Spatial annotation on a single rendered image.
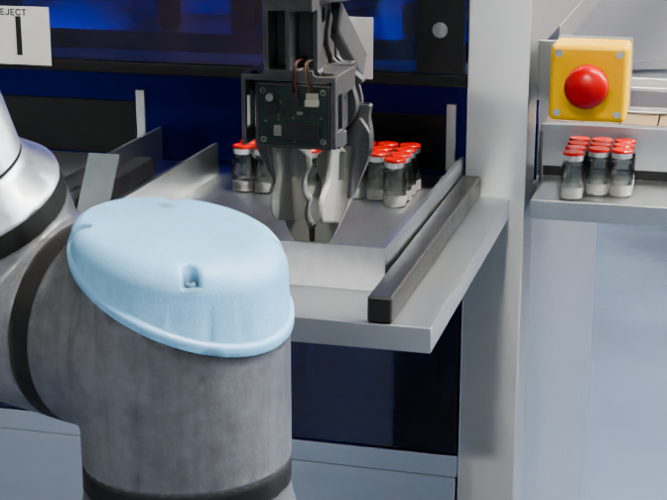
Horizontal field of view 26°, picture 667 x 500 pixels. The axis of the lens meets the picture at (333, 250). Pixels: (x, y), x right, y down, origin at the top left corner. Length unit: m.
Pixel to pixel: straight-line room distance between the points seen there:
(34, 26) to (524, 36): 0.50
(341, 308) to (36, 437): 0.66
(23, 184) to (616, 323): 3.10
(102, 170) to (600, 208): 0.47
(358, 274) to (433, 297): 0.06
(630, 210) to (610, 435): 1.76
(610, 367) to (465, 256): 2.32
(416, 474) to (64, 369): 0.80
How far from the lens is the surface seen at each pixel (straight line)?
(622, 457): 3.03
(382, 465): 1.53
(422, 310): 1.07
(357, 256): 1.11
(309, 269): 1.12
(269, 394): 0.76
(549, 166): 1.51
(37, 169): 0.82
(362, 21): 1.41
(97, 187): 1.33
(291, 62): 1.04
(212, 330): 0.73
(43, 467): 1.67
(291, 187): 1.11
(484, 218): 1.33
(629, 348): 3.65
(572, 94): 1.35
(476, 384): 1.48
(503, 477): 1.51
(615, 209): 1.41
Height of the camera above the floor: 1.22
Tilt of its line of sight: 16 degrees down
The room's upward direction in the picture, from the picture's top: straight up
